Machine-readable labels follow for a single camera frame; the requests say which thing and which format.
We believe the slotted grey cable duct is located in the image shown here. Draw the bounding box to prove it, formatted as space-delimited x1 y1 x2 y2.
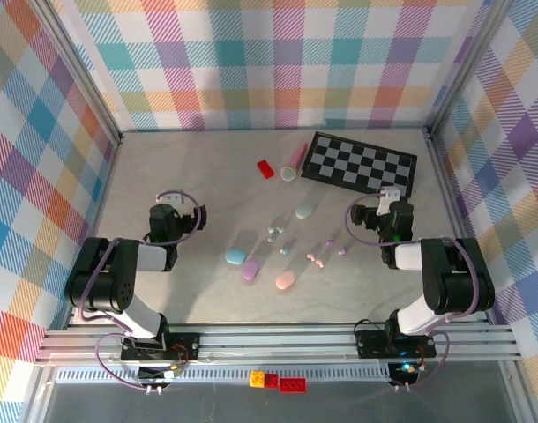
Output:
55 367 396 384

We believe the aluminium frame post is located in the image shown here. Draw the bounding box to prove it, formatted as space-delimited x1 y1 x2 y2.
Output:
425 0 515 137
28 0 124 146

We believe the black controller board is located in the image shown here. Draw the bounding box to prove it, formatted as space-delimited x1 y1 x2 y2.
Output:
386 361 419 385
138 365 183 383

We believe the black grey chessboard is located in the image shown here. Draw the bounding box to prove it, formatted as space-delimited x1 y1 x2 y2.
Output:
300 130 419 199

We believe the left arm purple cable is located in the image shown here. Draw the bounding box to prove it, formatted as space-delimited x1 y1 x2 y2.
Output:
77 189 208 393

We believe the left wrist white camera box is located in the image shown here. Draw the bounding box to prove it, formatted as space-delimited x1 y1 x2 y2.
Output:
156 189 185 205

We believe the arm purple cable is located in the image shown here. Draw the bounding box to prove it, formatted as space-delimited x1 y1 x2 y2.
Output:
346 193 484 393
77 189 208 393

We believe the pink toy microphone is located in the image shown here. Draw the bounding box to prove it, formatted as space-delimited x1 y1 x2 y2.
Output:
280 142 309 182

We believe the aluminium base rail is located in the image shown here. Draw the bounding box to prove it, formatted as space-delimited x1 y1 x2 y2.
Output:
34 323 524 367

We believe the long red toy brick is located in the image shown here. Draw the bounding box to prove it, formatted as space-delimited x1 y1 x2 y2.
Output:
279 377 308 393

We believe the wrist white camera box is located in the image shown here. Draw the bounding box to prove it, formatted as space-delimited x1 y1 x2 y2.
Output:
380 186 401 217
156 189 185 205

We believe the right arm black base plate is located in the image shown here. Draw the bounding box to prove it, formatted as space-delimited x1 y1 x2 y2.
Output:
355 328 437 359

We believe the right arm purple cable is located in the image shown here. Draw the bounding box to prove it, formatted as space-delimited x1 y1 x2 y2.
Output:
346 193 484 393

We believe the pink earbud case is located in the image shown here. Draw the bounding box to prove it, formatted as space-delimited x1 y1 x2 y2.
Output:
275 270 297 291

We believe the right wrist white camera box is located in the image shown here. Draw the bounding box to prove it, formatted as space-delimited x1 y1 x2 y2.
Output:
380 186 401 217

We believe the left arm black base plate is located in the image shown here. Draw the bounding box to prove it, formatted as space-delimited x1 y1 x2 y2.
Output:
120 332 201 361

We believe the aluminium side rail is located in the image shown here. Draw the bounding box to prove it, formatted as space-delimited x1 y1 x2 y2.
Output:
421 125 493 327
68 130 127 330

